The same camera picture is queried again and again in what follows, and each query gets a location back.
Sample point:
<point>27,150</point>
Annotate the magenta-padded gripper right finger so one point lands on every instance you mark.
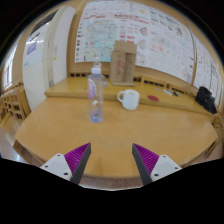
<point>163,166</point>

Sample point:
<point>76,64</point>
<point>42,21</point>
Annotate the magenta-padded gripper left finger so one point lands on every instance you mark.
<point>58,165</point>

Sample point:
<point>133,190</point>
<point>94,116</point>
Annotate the clear plastic water bottle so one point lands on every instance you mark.
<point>96,100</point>

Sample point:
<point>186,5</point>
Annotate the flat round red coaster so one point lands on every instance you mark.
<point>153,98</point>

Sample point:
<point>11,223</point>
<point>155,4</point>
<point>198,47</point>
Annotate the small black object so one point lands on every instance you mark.
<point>175,93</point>

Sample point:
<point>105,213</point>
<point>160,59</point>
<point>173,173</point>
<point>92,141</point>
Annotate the white ceramic mug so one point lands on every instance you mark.
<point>130,100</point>

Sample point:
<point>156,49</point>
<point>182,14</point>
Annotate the white flat card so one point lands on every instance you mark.
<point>167,91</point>

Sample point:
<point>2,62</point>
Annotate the black bag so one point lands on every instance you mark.
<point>205,98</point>

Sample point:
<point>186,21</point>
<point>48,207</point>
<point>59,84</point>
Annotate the white floor air conditioner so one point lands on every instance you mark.
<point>36,66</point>

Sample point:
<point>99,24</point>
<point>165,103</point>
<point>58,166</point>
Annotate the brown cardboard box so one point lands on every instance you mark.
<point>123,63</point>

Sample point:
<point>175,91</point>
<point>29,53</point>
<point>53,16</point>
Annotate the narrow printed wall poster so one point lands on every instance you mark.
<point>206,70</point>

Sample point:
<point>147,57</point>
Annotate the large printed wall poster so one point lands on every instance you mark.
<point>150,33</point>

